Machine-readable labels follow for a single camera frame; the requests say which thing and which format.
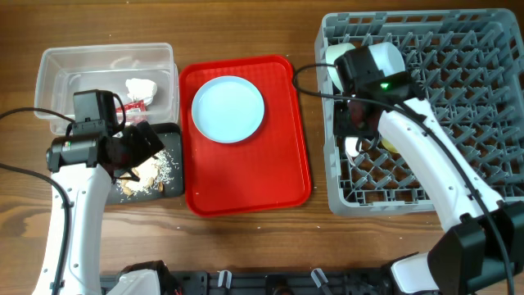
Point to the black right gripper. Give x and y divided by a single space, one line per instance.
341 124

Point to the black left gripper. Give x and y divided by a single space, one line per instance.
144 150

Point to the light blue bowl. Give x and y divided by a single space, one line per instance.
387 58

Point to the red wrapper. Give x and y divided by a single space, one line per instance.
133 107

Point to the mint green bowl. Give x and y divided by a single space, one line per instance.
332 53

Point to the yellow cup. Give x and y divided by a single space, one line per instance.
388 146

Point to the white plastic spoon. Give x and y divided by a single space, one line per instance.
352 147

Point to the light blue plate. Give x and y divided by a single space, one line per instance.
227 109

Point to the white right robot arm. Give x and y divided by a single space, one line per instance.
483 235

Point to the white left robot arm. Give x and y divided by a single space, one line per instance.
71 262

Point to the rice food waste pile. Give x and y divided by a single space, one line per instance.
154 176

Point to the black waste tray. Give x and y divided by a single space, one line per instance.
170 136

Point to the clear plastic waste bin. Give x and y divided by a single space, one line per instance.
65 71

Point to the grey dishwasher rack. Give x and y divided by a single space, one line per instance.
469 63

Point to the white crumpled tissue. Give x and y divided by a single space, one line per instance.
141 90

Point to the red serving tray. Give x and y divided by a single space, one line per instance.
268 170

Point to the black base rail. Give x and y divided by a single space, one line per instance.
320 281

